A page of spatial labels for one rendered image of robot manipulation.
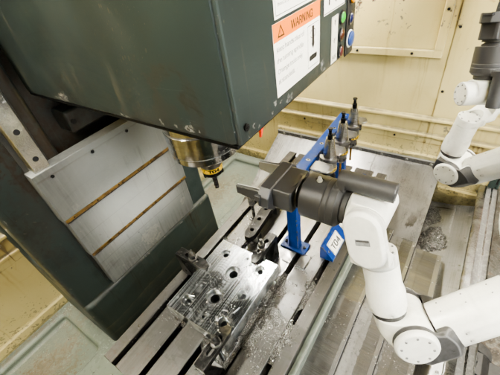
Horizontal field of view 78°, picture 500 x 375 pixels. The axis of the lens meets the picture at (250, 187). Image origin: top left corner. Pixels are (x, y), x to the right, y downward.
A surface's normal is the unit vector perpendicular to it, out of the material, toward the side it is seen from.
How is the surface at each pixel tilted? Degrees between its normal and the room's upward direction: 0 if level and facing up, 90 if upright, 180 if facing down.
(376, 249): 79
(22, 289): 90
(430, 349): 72
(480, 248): 0
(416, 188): 24
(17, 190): 90
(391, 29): 90
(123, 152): 90
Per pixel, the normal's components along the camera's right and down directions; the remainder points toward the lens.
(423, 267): -0.05, -0.83
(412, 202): -0.35, -0.45
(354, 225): -0.57, 0.43
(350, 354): -0.21, -0.67
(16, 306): 0.82, 0.28
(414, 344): -0.18, 0.38
